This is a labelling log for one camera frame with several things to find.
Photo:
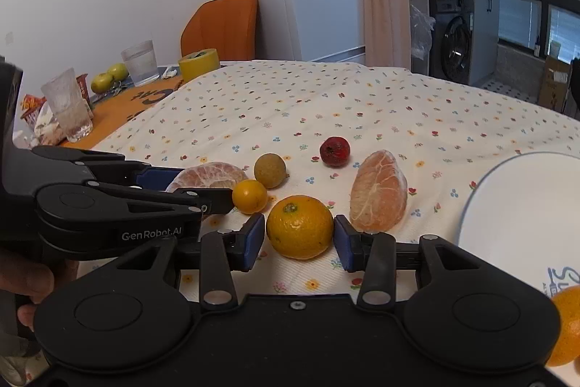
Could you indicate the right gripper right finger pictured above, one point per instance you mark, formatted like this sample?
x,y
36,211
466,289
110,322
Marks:
x,y
373,254

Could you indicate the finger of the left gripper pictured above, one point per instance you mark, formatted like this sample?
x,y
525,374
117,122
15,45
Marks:
x,y
210,201
157,178

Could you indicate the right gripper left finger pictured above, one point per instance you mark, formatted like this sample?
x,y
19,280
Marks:
x,y
223,253

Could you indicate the peeled pomelo segment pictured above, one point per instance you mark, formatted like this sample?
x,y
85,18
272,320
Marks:
x,y
211,175
378,196

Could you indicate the small orange kumquat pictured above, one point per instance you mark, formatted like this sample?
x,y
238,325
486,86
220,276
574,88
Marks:
x,y
250,196

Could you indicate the green-brown longan fruit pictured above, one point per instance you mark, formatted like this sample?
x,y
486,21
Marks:
x,y
270,170

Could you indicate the dark red small fruit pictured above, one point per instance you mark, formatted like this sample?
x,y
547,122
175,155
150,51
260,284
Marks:
x,y
335,151

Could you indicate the large orange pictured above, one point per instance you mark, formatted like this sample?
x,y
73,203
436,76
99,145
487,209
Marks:
x,y
567,348

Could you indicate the kitchen counter cabinet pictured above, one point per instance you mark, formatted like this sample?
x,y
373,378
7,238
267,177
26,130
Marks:
x,y
485,25

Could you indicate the person left hand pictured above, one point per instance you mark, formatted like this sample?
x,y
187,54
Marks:
x,y
35,281

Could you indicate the orange cat placemat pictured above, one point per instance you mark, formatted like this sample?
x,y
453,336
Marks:
x,y
114,112

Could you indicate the floral white tablecloth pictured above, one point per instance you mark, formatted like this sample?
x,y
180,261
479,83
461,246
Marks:
x,y
444,137

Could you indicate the frosted plastic cup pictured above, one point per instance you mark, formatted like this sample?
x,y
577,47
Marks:
x,y
68,105

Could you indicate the green apple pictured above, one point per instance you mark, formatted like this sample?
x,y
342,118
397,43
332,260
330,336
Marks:
x,y
118,72
102,83

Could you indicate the yellow tape roll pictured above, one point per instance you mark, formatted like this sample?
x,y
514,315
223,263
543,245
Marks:
x,y
198,63

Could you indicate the clear drinking glass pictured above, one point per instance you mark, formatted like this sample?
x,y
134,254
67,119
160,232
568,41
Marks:
x,y
141,63

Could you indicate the white blue-rimmed plate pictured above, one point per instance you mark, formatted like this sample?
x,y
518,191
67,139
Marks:
x,y
524,218

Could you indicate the orange chair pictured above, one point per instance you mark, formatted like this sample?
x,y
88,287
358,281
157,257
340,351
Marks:
x,y
228,26

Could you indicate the grey washing machine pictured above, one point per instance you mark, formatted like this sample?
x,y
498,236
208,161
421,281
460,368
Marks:
x,y
450,56

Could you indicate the cardboard box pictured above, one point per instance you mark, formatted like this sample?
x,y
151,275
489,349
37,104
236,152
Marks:
x,y
555,84

